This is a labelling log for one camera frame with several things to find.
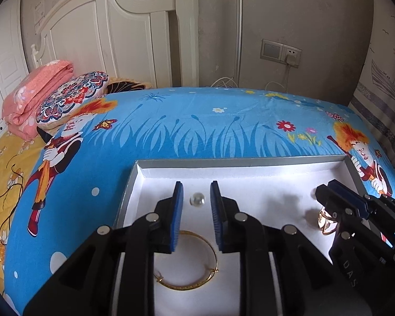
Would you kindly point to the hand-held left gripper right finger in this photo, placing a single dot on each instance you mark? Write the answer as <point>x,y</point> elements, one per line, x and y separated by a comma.
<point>217,223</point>

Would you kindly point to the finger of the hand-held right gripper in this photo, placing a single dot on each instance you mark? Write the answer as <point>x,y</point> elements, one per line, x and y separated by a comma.
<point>349,197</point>
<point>326,196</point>

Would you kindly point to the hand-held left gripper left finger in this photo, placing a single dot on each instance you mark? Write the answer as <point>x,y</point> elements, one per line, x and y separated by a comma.
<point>175,223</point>

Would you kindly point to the white pearl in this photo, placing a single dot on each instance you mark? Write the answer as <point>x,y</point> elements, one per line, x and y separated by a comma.
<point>197,199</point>

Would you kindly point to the gold bangle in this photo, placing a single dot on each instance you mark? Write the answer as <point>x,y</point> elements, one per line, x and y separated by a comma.
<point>215,271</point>

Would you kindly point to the white jewelry box tray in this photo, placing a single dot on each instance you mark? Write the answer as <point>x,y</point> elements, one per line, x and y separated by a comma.
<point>266,184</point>

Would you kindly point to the blue printed bedsheet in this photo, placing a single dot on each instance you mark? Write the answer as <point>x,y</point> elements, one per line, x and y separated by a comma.
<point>200,121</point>

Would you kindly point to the ship printed curtain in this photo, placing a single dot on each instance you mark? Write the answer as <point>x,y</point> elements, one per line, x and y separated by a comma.
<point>381,89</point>

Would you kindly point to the white charger plug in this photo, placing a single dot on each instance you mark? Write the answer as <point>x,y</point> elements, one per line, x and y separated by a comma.
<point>291,61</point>

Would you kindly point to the dark brown pillow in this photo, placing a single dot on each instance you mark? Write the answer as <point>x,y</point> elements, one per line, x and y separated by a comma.
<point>125,85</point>

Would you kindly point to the floral patterned pillow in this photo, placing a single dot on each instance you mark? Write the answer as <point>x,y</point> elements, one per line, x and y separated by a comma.
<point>72,92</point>

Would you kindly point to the metal pole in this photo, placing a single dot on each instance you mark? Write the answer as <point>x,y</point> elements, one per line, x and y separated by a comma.
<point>238,39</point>

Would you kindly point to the yellow floral sheet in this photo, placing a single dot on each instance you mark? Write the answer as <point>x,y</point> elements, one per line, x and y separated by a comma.
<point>6,158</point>

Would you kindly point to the pink folded quilt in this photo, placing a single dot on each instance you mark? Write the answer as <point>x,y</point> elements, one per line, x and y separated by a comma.
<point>36,95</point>

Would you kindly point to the white bed headboard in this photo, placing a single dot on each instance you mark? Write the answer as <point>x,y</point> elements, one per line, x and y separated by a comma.
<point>125,39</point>

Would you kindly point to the white wardrobe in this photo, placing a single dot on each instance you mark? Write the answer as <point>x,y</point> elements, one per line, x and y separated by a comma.
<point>6,56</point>

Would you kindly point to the grey wall socket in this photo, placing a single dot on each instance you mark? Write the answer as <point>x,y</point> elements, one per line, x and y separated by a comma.
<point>295,51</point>

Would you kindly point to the grey wall switch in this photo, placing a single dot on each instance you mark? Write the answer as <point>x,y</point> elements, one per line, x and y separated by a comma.
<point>271,50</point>

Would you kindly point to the paper wall notice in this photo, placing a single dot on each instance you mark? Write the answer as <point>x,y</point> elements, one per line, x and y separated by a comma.
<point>39,13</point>

